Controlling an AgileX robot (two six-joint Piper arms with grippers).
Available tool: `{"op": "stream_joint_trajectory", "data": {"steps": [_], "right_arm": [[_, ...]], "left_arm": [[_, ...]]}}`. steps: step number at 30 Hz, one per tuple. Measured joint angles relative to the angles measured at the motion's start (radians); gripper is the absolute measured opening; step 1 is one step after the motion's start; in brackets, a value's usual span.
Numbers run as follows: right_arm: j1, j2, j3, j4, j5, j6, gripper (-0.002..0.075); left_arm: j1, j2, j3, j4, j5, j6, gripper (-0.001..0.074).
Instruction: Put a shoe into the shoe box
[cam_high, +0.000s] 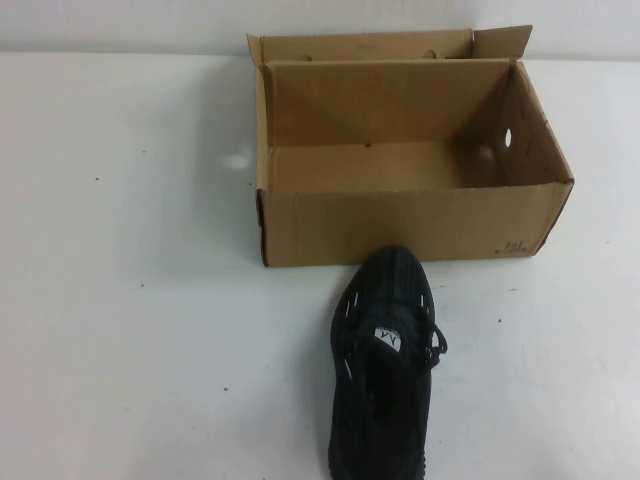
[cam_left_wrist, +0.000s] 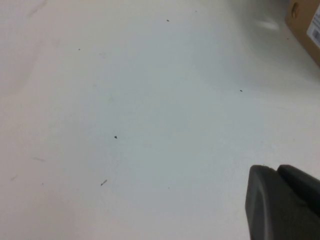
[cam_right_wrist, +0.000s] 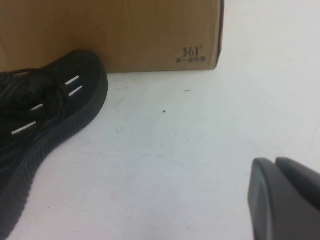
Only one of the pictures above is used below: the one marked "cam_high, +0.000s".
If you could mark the black mesh sneaker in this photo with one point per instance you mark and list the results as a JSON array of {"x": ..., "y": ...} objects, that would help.
[{"x": 380, "y": 400}]

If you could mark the brown cardboard shoe box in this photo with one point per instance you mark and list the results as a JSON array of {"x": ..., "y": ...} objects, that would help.
[{"x": 400, "y": 225}]

